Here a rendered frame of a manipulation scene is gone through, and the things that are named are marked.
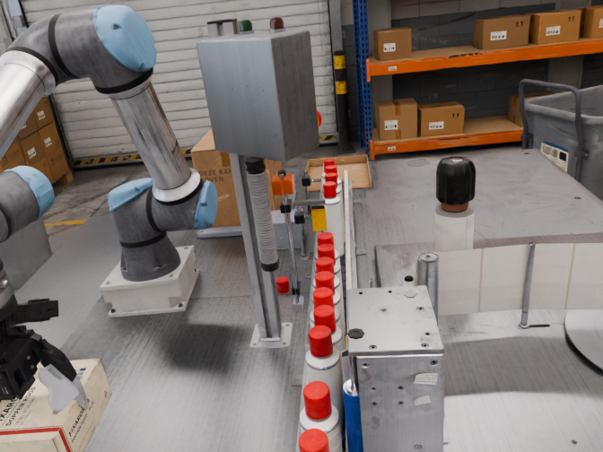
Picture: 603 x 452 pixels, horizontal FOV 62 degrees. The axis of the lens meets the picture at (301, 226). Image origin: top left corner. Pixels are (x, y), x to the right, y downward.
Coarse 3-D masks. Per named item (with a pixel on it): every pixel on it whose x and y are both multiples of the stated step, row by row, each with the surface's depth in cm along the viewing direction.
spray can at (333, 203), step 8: (328, 184) 126; (328, 192) 126; (328, 200) 126; (336, 200) 127; (328, 208) 127; (336, 208) 127; (328, 216) 128; (336, 216) 128; (328, 224) 129; (336, 224) 129; (336, 232) 130; (336, 240) 131; (336, 248) 132; (344, 248) 134
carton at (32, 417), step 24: (96, 360) 79; (96, 384) 78; (0, 408) 72; (24, 408) 71; (48, 408) 70; (72, 408) 70; (96, 408) 77; (0, 432) 67; (24, 432) 67; (48, 432) 66; (72, 432) 70
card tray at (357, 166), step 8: (312, 160) 219; (320, 160) 218; (336, 160) 218; (344, 160) 218; (352, 160) 217; (360, 160) 217; (312, 168) 218; (320, 168) 217; (344, 168) 214; (352, 168) 213; (360, 168) 212; (368, 168) 200; (312, 176) 208; (320, 176) 207; (344, 176) 204; (352, 176) 204; (360, 176) 203; (368, 176) 202; (312, 184) 200; (320, 184) 199; (352, 184) 195; (360, 184) 194; (368, 184) 193
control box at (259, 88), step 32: (256, 32) 84; (288, 32) 76; (224, 64) 79; (256, 64) 75; (288, 64) 75; (224, 96) 82; (256, 96) 78; (288, 96) 77; (224, 128) 85; (256, 128) 81; (288, 128) 78; (288, 160) 80
